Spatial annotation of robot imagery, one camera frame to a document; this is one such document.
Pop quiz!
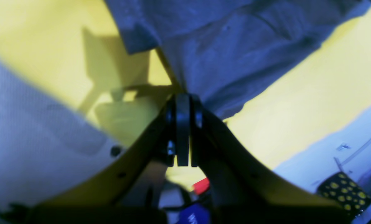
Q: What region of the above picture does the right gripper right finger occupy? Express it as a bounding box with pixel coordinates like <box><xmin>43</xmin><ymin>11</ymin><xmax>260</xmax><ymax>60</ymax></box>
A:
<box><xmin>190</xmin><ymin>95</ymin><xmax>340</xmax><ymax>209</ymax></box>

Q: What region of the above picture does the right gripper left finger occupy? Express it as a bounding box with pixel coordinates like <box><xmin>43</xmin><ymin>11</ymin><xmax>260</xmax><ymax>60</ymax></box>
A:
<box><xmin>38</xmin><ymin>96</ymin><xmax>175</xmax><ymax>208</ymax></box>

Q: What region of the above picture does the blue-grey T-shirt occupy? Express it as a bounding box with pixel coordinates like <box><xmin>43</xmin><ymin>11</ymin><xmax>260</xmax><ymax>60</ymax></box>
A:
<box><xmin>105</xmin><ymin>0</ymin><xmax>371</xmax><ymax>119</ymax></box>

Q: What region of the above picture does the blue bar clamp red pad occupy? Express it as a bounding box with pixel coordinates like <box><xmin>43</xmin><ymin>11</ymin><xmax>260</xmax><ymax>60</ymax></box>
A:
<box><xmin>161</xmin><ymin>177</ymin><xmax>217</xmax><ymax>224</ymax></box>

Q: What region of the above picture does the black yellow dotted object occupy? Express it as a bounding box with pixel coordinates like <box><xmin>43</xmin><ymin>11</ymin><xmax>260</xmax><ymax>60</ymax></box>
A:
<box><xmin>316</xmin><ymin>172</ymin><xmax>371</xmax><ymax>219</ymax></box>

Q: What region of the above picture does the yellow table cloth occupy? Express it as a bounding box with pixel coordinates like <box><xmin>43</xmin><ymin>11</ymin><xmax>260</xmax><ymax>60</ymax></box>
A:
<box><xmin>0</xmin><ymin>0</ymin><xmax>371</xmax><ymax>190</ymax></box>

